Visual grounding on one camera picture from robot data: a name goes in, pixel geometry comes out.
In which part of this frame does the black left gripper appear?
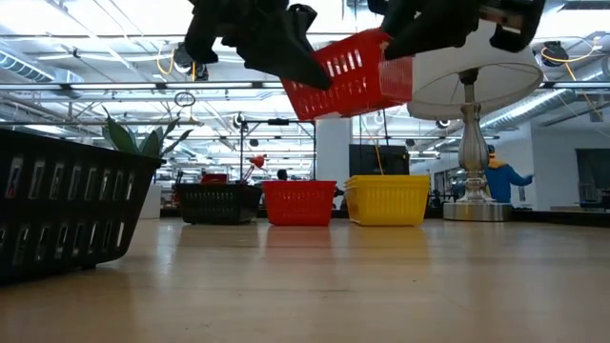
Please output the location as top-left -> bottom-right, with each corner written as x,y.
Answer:
184,0 -> 333,92

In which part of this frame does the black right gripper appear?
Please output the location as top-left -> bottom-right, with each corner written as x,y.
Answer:
382,0 -> 547,61

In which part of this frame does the table lamp with white shade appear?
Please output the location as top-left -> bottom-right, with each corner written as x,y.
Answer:
407,18 -> 545,223

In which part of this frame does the white pillar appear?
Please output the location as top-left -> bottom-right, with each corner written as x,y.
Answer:
315,116 -> 355,211

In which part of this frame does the black monitor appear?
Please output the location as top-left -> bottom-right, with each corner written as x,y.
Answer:
349,144 -> 411,177

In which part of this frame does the red box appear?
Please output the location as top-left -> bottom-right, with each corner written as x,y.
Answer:
199,172 -> 230,187

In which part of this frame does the green plant in white pot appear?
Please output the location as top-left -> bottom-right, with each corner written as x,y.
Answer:
100,105 -> 194,221

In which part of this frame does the black background frame rig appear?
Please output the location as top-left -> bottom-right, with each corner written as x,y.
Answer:
239,117 -> 318,185

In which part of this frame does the black hanging cable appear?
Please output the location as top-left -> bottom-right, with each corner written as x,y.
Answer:
379,108 -> 390,147

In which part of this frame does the silver air duct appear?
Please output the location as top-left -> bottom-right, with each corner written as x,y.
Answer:
0,50 -> 85,85
478,56 -> 610,132

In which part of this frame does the hanging cable ring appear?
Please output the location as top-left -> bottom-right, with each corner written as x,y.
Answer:
173,91 -> 197,109

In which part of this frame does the yellow hanging cord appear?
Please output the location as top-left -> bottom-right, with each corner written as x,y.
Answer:
373,141 -> 386,177

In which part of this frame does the black aluminium table frame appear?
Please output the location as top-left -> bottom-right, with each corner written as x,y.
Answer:
159,207 -> 610,227

